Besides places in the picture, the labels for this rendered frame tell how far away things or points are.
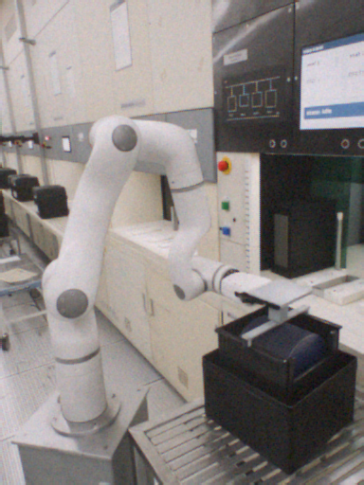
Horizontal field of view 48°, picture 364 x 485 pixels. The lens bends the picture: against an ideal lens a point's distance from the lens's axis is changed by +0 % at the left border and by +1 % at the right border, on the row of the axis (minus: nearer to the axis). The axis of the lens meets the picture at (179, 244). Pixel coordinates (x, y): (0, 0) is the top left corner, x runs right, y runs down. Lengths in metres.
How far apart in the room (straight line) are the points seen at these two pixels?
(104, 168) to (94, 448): 0.67
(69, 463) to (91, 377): 0.21
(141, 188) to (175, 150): 1.92
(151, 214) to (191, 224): 1.92
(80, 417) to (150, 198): 2.03
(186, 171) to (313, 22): 0.52
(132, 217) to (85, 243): 1.95
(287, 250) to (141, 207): 1.47
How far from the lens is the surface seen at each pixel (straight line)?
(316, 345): 1.05
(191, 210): 1.05
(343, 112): 1.16
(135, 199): 2.91
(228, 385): 1.03
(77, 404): 1.16
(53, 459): 1.20
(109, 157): 0.92
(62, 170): 4.28
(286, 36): 1.32
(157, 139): 1.02
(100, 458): 1.11
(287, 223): 1.68
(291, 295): 0.98
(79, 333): 1.07
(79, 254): 0.98
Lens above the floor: 1.50
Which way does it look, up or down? 16 degrees down
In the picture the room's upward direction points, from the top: 4 degrees counter-clockwise
